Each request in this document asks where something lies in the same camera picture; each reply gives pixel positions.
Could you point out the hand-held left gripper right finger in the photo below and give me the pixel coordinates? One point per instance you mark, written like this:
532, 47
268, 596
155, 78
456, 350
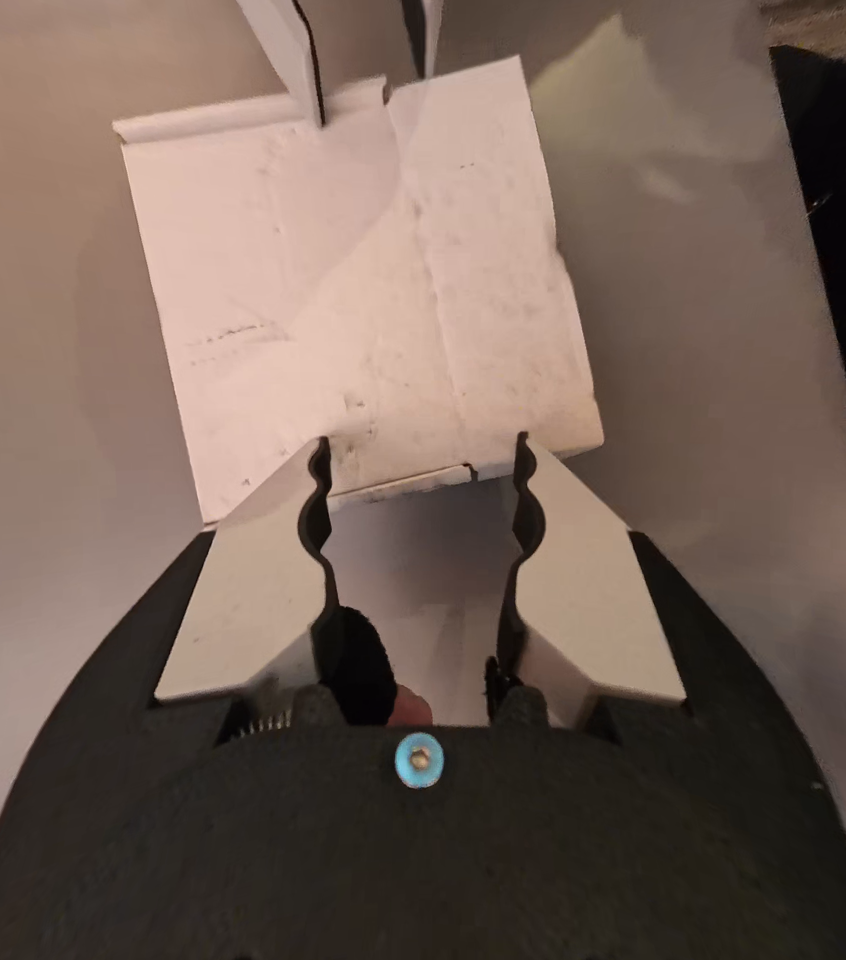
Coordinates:
595, 600

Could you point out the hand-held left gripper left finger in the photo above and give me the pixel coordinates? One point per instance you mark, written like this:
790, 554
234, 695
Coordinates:
243, 600

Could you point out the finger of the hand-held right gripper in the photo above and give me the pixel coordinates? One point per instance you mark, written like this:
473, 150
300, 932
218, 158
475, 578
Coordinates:
280, 37
426, 30

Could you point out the white cardboard box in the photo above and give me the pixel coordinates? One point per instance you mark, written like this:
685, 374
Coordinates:
363, 300

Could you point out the person's left hand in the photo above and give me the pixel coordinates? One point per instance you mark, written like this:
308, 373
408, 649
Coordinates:
414, 709

